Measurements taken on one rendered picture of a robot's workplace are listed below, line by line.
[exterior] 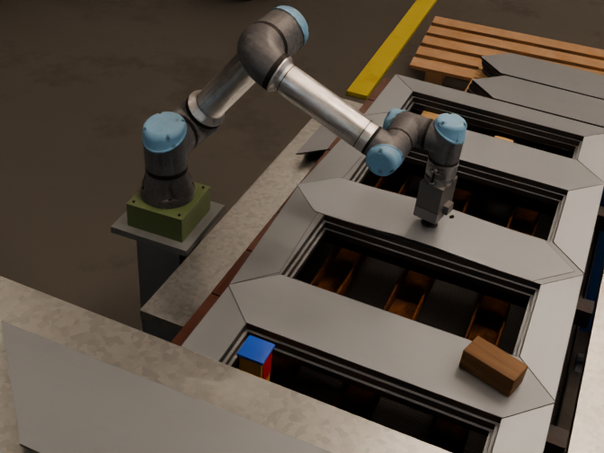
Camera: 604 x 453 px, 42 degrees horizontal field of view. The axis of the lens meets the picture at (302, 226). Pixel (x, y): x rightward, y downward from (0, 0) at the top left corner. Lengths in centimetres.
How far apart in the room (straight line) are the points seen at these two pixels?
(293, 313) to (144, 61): 313
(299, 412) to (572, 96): 185
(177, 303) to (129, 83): 258
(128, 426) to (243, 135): 286
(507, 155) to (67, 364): 150
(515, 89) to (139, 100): 216
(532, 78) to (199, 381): 194
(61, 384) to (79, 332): 14
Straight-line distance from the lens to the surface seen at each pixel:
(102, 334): 145
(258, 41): 186
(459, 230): 205
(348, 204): 208
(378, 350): 169
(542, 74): 301
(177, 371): 138
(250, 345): 164
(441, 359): 171
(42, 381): 136
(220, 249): 219
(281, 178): 248
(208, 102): 215
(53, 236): 338
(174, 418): 128
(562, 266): 204
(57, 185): 367
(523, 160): 242
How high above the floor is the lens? 208
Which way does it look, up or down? 38 degrees down
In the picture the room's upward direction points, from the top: 6 degrees clockwise
